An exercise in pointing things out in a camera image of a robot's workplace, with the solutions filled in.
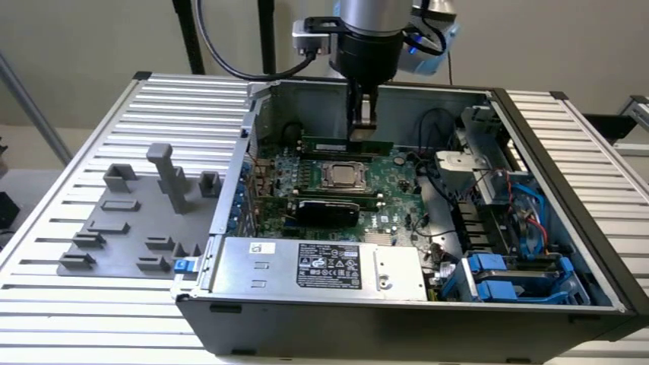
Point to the black box on frame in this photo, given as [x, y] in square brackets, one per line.
[605, 127]

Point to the metal drive cage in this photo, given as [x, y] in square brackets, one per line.
[473, 167]

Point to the black graphics card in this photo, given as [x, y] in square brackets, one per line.
[326, 213]

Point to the silver power supply unit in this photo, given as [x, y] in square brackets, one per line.
[314, 270]

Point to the blue plastic disk bay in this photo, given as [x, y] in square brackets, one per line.
[494, 275]

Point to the slanted aluminium bar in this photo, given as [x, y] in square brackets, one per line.
[34, 110]

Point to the blue case latch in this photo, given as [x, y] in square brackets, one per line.
[182, 266]

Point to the grey plastic parts rack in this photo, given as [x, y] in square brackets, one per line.
[136, 213]

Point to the open black PC case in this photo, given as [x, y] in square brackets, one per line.
[405, 327]

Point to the CPU in metal socket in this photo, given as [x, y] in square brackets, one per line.
[343, 175]

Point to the green RAM stick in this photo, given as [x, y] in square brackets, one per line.
[323, 145]

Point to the green motherboard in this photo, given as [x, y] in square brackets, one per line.
[394, 190]

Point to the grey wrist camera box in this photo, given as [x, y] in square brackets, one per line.
[313, 35]

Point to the black RAM slot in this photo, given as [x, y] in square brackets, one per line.
[334, 155]
[334, 194]

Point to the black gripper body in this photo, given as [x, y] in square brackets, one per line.
[365, 55]

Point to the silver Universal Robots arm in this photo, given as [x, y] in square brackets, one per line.
[371, 15]

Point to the aluminium frame profile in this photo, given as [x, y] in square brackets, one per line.
[633, 118]

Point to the black upright post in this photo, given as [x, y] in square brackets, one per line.
[189, 36]
[266, 36]

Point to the dark object at edge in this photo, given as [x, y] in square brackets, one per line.
[6, 209]

